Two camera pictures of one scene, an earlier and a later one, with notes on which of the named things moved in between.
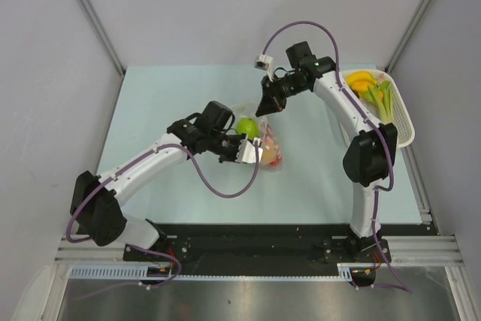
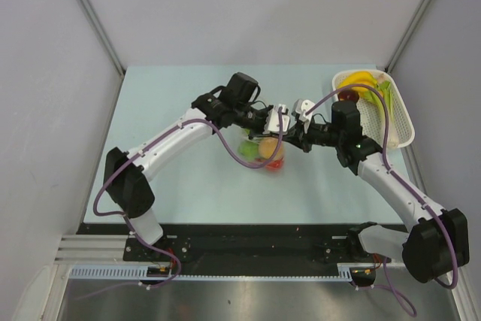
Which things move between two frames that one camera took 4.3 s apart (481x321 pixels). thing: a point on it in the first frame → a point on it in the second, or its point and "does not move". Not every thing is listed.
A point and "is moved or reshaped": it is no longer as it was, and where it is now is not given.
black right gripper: x=271 y=102 → x=298 y=135
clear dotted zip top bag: x=247 y=121 is moved or reshaped
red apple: x=268 y=140 is moved or reshaped
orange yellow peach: x=268 y=155 does not move
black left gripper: x=232 y=158 → x=259 y=131
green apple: x=247 y=125 is moved or reshaped
